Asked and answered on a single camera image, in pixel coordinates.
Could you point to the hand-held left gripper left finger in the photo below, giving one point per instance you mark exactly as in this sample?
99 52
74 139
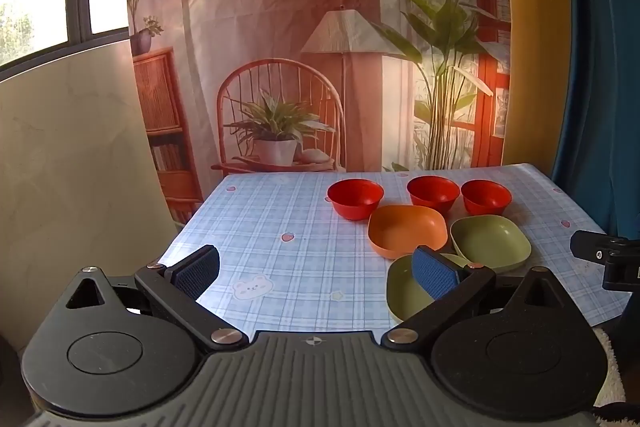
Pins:
194 273

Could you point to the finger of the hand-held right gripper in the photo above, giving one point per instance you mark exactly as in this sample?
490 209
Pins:
586 246

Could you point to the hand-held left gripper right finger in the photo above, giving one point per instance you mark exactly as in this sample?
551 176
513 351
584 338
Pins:
434 276

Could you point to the red bowl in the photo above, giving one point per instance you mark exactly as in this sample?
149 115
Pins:
433 192
355 197
486 197

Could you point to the green deep square plate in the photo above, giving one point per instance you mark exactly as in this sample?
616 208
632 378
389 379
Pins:
400 289
492 243

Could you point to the orange deep square plate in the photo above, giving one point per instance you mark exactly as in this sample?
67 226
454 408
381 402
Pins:
406 229

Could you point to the blue checked tablecloth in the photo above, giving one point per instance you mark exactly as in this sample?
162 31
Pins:
280 232

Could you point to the white fluffy cloth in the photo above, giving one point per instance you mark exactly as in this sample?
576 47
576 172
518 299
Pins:
611 367

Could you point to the blue curtain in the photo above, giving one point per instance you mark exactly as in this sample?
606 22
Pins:
605 57

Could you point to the yellow curtain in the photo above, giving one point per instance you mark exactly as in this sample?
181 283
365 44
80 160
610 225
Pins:
535 32

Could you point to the printed wall tapestry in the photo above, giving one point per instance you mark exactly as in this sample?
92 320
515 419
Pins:
280 7

